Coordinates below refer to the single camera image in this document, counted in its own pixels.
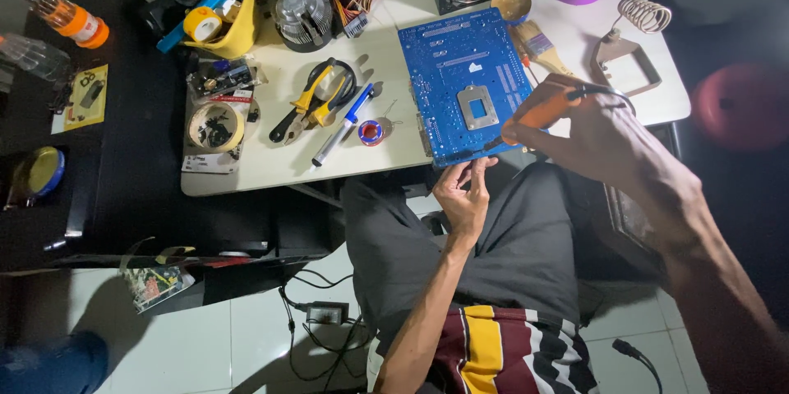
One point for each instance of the orange soldering iron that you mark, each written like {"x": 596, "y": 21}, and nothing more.
{"x": 545, "y": 112}

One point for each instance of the metal soldering iron stand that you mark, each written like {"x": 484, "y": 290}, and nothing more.
{"x": 622, "y": 55}

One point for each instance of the blue and white desoldering pump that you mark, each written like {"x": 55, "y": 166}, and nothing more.
{"x": 342, "y": 129}

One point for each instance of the masking tape roll with screws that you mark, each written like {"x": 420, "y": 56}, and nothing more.
{"x": 216, "y": 128}

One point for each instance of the clear plastic case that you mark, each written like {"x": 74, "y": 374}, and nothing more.
{"x": 34, "y": 56}

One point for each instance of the blue computer motherboard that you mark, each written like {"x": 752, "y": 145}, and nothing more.
{"x": 456, "y": 73}

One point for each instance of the red and blue solder spool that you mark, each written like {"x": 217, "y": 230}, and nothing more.
{"x": 371, "y": 132}

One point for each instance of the black desk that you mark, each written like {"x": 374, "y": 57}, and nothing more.
{"x": 135, "y": 197}

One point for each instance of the red round stool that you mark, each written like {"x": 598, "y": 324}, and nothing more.
{"x": 739, "y": 107}

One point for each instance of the round silver processor cooler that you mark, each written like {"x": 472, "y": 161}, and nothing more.
{"x": 303, "y": 17}

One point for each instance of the black power adapter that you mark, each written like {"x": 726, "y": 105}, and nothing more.
{"x": 326, "y": 312}

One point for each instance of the round brass solder paste tin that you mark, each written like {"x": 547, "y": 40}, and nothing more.
{"x": 511, "y": 4}

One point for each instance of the blue plastic tube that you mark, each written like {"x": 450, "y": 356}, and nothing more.
{"x": 203, "y": 2}

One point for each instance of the person's left fingers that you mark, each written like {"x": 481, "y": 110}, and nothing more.
{"x": 469, "y": 169}

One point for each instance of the orange screwdriver bit set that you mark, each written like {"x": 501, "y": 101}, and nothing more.
{"x": 71, "y": 19}

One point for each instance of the person's striped shirt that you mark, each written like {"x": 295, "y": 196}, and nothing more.
{"x": 511, "y": 351}

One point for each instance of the person's grey shorts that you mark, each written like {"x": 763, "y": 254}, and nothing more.
{"x": 524, "y": 252}

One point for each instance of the person's left hand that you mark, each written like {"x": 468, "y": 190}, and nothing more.
{"x": 465, "y": 203}

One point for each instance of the yellow plastic container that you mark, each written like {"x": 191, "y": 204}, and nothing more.
{"x": 240, "y": 24}

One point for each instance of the round tin with yellow lid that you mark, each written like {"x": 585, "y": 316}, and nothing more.
{"x": 40, "y": 172}

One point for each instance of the clear bag of parts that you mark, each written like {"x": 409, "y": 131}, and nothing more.
{"x": 225, "y": 76}

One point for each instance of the bagged circuit board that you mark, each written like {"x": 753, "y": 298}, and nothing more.
{"x": 154, "y": 286}

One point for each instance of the dark wooden chair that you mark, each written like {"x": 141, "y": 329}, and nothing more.
{"x": 629, "y": 227}

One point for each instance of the person's right hand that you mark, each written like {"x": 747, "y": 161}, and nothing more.
{"x": 592, "y": 135}

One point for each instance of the white and red paper packet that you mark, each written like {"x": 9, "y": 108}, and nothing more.
{"x": 206, "y": 163}

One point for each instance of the small yellow tape roll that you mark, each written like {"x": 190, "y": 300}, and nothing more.
{"x": 202, "y": 24}

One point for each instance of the yellow card packet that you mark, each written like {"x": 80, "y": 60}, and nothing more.
{"x": 86, "y": 98}

